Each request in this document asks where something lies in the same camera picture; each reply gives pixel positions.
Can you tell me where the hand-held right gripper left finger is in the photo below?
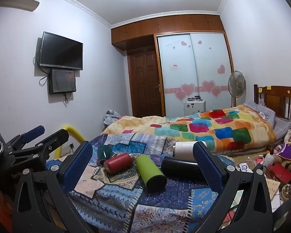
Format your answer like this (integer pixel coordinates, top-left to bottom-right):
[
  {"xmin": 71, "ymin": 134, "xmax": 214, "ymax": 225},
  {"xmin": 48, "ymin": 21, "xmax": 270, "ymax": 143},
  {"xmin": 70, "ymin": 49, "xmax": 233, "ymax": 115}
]
[{"xmin": 13, "ymin": 140, "xmax": 97, "ymax": 233}]

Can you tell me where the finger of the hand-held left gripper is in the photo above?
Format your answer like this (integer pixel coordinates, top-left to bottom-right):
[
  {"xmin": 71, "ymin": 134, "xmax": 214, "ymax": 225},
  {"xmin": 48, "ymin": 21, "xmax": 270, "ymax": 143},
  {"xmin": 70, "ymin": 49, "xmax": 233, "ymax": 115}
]
[
  {"xmin": 3, "ymin": 125, "xmax": 46, "ymax": 151},
  {"xmin": 8, "ymin": 129, "xmax": 70, "ymax": 162}
]

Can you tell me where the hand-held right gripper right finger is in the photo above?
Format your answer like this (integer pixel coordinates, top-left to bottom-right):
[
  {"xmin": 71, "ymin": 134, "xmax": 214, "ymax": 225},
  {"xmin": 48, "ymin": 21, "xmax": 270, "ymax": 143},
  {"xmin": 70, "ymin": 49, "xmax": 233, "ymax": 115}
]
[{"xmin": 191, "ymin": 141, "xmax": 274, "ymax": 233}]

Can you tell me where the black cup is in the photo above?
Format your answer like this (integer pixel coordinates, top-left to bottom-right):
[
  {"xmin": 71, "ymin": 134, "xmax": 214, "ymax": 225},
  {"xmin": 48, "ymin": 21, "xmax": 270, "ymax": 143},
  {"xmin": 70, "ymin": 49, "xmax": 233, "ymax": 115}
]
[{"xmin": 161, "ymin": 156, "xmax": 209, "ymax": 182}]

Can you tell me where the white cup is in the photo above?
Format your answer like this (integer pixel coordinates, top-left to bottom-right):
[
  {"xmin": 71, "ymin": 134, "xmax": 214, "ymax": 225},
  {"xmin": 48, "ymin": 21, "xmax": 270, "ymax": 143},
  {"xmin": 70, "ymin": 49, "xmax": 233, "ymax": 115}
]
[{"xmin": 173, "ymin": 141, "xmax": 208, "ymax": 161}]

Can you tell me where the dark green cup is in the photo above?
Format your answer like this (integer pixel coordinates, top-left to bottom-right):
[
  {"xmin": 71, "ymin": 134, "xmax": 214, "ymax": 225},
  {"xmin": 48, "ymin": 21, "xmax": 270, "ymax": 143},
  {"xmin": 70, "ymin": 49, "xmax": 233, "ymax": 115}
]
[{"xmin": 97, "ymin": 145, "xmax": 112, "ymax": 166}]

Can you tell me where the red cup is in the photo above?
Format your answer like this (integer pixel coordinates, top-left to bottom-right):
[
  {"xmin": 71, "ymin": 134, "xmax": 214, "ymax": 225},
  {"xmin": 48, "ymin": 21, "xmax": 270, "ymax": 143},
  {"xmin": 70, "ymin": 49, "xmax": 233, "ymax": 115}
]
[{"xmin": 104, "ymin": 153, "xmax": 136, "ymax": 175}]

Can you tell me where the lime green cup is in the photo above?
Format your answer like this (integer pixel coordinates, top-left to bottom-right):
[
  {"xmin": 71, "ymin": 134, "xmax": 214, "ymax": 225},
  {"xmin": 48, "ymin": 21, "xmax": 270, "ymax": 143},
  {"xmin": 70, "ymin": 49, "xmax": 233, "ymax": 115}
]
[{"xmin": 135, "ymin": 154, "xmax": 167, "ymax": 194}]

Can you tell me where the yellow foam tube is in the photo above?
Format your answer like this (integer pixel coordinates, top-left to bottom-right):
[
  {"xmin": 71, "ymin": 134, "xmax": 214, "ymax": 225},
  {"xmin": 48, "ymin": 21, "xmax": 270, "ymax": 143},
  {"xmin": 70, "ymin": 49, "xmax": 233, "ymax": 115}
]
[{"xmin": 55, "ymin": 124, "xmax": 85, "ymax": 161}]

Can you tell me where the orange cloth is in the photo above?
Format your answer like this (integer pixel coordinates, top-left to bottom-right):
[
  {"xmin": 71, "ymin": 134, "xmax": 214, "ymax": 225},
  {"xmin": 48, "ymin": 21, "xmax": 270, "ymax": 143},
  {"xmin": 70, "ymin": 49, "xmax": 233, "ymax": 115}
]
[{"xmin": 0, "ymin": 189, "xmax": 16, "ymax": 233}]

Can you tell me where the colourful patchwork blanket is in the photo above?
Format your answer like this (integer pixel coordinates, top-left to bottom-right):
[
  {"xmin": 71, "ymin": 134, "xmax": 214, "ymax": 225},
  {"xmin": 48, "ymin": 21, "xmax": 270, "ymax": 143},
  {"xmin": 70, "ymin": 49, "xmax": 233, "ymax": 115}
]
[{"xmin": 103, "ymin": 104, "xmax": 277, "ymax": 155}]

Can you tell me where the blue patterned patchwork cloth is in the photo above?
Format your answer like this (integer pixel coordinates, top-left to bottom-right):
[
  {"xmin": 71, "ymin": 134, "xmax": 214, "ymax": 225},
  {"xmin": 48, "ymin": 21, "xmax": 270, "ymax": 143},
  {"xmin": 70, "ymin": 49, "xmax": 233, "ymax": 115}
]
[{"xmin": 46, "ymin": 133, "xmax": 236, "ymax": 233}]

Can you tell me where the white bottle with black cap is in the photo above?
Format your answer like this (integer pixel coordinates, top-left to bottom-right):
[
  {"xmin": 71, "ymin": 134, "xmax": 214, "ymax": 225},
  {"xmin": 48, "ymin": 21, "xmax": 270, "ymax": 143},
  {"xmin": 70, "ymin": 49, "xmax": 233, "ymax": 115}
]
[{"xmin": 265, "ymin": 150, "xmax": 275, "ymax": 168}]

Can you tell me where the small white cabinet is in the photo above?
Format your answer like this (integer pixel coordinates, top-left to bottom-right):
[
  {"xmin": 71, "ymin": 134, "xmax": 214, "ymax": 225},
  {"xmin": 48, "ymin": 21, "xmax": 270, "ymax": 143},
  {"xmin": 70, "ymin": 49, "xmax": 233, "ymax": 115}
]
[{"xmin": 184, "ymin": 100, "xmax": 206, "ymax": 115}]

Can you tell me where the patterned paper sheet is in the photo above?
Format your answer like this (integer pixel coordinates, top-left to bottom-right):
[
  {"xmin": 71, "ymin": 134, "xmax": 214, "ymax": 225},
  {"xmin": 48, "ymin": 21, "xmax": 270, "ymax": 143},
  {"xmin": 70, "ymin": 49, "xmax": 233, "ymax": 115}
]
[{"xmin": 264, "ymin": 177, "xmax": 282, "ymax": 202}]

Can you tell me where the red box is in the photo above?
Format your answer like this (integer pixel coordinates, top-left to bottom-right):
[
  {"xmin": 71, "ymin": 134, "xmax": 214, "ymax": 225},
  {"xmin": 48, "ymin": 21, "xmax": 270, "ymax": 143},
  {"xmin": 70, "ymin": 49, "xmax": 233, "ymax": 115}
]
[{"xmin": 269, "ymin": 163, "xmax": 291, "ymax": 182}]

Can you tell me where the grey printed pillow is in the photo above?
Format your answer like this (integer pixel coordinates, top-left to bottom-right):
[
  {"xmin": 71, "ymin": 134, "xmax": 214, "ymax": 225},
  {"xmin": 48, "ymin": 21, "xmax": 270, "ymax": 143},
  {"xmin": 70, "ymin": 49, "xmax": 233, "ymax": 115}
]
[{"xmin": 243, "ymin": 100, "xmax": 277, "ymax": 127}]

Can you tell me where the purple bag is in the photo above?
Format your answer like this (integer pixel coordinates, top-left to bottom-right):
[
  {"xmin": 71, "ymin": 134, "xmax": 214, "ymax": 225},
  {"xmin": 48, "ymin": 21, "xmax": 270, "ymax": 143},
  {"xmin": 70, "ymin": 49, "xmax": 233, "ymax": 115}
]
[{"xmin": 280, "ymin": 143, "xmax": 291, "ymax": 162}]

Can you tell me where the standing electric fan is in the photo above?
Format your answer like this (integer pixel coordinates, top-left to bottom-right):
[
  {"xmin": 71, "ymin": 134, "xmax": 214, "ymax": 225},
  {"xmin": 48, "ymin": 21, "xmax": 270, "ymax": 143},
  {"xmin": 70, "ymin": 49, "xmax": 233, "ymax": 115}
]
[{"xmin": 228, "ymin": 71, "xmax": 246, "ymax": 108}]

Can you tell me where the wooden bed headboard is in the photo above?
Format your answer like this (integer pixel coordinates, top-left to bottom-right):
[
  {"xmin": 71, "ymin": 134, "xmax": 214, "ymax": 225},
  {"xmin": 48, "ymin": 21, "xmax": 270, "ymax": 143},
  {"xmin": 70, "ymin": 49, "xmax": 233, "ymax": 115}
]
[{"xmin": 254, "ymin": 84, "xmax": 291, "ymax": 127}]

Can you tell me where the brown wooden door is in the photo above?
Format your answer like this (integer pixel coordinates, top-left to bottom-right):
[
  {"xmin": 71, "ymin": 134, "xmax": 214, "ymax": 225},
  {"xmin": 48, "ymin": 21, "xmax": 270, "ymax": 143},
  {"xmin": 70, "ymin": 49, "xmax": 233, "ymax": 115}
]
[{"xmin": 127, "ymin": 50, "xmax": 164, "ymax": 117}]

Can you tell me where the wooden wardrobe with sliding doors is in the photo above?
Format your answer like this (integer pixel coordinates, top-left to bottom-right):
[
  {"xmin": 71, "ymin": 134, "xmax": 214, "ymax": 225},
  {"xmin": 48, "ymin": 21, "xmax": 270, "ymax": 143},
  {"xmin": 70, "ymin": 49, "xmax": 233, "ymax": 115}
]
[{"xmin": 111, "ymin": 15, "xmax": 235, "ymax": 117}]

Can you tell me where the black television cable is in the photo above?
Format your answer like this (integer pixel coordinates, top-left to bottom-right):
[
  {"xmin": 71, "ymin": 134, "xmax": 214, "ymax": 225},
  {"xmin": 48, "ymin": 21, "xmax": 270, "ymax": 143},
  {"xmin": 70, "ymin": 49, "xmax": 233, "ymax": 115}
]
[{"xmin": 33, "ymin": 37, "xmax": 49, "ymax": 87}]

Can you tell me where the small black wall monitor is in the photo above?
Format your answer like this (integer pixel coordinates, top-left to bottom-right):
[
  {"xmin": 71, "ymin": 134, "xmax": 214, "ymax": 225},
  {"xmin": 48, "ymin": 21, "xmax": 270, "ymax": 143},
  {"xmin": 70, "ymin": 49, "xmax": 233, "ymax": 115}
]
[{"xmin": 48, "ymin": 69, "xmax": 77, "ymax": 95}]

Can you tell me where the large black wall television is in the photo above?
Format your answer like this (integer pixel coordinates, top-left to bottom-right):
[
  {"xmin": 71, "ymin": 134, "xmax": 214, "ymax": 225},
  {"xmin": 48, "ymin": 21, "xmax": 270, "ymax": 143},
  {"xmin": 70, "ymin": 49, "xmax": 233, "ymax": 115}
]
[{"xmin": 39, "ymin": 31, "xmax": 84, "ymax": 71}]

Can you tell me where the wall air conditioner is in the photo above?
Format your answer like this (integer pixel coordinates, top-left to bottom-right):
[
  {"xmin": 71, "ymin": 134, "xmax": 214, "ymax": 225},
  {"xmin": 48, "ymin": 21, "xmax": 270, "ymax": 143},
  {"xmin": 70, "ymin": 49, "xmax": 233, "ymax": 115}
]
[{"xmin": 0, "ymin": 0, "xmax": 40, "ymax": 12}]

